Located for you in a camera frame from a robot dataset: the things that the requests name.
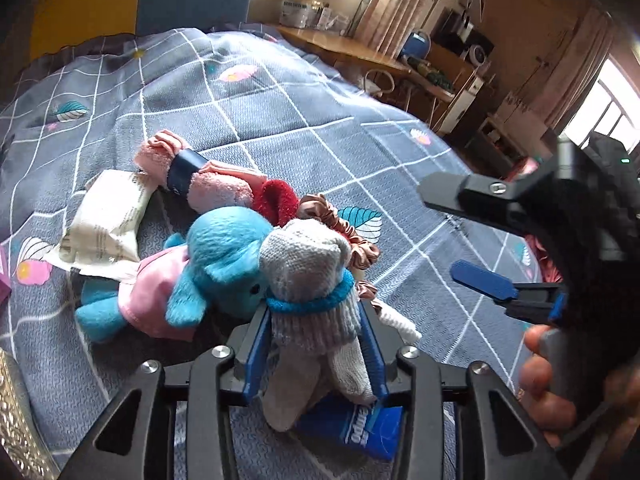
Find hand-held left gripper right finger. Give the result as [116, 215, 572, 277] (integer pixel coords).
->
[357, 300, 571, 480]

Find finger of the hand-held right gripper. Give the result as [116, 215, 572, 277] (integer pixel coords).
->
[417, 160, 556, 234]
[450, 260, 568, 323]

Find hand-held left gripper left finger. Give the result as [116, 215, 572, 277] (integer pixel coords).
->
[57, 305, 273, 480]

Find grey sock pair blue band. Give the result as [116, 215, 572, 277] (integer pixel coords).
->
[257, 217, 378, 431]

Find person's right hand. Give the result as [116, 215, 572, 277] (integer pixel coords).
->
[518, 324, 578, 448]

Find white knitted sock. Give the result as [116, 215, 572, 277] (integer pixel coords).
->
[372, 302, 423, 343]

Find blue tissue pack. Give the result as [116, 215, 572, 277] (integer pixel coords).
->
[295, 392, 406, 462]

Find white cabinet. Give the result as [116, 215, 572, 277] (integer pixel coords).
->
[430, 75, 496, 136]

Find blue plush toy pink shirt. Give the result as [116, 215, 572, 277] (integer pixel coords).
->
[75, 206, 273, 343]

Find white chair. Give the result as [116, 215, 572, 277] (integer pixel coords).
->
[365, 67, 396, 98]

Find red fuzzy cloth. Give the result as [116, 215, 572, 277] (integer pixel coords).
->
[248, 179, 301, 226]

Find brown curtain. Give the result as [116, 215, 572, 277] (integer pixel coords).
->
[520, 5, 616, 131]

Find black stereo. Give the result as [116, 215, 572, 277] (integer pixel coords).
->
[432, 7, 496, 66]

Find blue speaker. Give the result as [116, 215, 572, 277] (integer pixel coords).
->
[400, 30, 431, 61]

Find pink towel navy band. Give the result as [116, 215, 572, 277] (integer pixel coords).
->
[134, 130, 268, 213]

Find grey checked leaf-print blanket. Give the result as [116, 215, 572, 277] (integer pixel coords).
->
[0, 27, 546, 480]

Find white wipes packet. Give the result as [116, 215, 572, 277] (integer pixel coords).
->
[42, 169, 158, 281]

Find wooden desk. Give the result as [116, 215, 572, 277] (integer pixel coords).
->
[275, 22, 456, 106]

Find beige curtain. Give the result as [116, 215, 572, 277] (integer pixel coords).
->
[355, 0, 461, 56]

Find ornate embossed metal box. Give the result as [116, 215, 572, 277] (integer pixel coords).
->
[0, 347, 61, 480]

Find white box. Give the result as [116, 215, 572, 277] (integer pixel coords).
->
[279, 0, 326, 29]

